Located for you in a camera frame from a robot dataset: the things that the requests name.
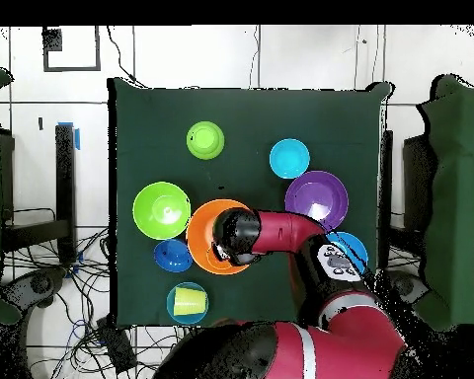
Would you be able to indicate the large orange bowl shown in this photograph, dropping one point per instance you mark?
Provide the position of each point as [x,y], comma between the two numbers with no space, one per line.
[199,233]

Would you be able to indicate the small green bowl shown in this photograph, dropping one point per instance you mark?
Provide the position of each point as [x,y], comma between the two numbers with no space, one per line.
[205,140]

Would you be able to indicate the small dark blue bowl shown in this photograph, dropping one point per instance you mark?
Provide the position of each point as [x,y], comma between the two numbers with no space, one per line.
[173,256]

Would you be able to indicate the yellow cup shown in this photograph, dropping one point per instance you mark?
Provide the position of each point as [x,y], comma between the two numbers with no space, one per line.
[187,302]

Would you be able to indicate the translucent blue ridged bowl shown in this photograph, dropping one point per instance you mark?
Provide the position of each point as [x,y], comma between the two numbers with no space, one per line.
[170,312]

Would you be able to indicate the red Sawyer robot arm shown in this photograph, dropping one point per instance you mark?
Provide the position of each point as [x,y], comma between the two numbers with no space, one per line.
[351,347]

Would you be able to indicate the small light blue bowl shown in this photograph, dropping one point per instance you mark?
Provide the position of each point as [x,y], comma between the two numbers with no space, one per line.
[289,158]

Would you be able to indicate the purple bowl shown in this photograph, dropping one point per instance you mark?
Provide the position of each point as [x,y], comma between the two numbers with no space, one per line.
[316,189]

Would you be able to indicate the large green bowl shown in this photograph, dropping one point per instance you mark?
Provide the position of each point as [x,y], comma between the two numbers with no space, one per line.
[150,221]

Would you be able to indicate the dark green tablecloth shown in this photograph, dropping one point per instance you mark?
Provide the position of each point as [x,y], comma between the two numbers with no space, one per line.
[162,110]

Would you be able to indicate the large blue bowl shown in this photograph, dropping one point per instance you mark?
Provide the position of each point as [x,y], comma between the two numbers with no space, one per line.
[357,244]

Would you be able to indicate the black metal stand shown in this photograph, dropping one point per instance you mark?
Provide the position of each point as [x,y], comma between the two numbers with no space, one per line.
[65,189]

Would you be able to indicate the black power strip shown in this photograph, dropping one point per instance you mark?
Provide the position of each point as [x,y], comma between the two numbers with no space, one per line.
[116,345]

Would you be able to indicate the dark grey seat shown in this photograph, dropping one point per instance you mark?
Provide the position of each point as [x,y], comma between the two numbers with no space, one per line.
[409,286]

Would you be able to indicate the black square floor frame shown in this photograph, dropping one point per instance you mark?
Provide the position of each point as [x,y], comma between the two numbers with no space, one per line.
[71,68]

